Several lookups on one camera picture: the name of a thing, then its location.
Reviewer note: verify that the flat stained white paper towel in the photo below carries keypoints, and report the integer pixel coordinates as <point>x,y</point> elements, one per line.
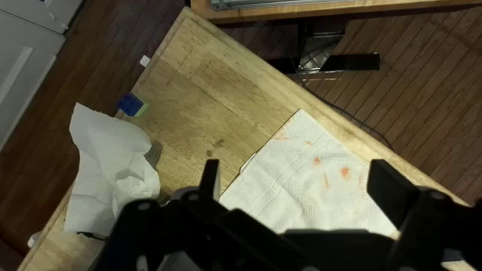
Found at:
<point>304,178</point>

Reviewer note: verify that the crumpled white paper towel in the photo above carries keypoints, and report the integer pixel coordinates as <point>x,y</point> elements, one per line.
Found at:
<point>112,170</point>

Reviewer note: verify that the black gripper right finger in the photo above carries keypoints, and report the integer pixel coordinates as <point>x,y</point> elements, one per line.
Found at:
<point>390,190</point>

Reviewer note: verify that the blue and green sponge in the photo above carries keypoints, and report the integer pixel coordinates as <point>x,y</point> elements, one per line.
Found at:
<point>131,105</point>

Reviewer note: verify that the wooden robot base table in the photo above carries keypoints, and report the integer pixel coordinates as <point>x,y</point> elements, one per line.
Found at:
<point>249,11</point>

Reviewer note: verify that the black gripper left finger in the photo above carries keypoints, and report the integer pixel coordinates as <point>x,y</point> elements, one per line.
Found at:
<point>210,182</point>

